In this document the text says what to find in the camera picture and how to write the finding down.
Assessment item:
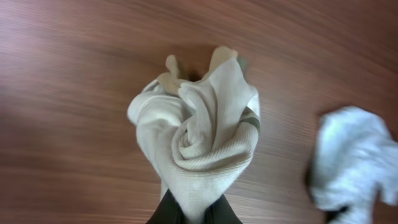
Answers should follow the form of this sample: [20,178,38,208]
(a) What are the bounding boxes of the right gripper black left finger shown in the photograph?
[146,190,185,224]

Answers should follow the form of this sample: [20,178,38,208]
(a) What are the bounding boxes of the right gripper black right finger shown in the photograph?
[203,195,243,224]

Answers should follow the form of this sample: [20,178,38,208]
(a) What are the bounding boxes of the beige and tan shirt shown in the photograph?
[127,46,261,223]

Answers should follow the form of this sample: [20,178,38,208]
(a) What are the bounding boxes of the light blue patterned shirt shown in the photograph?
[309,106,397,224]

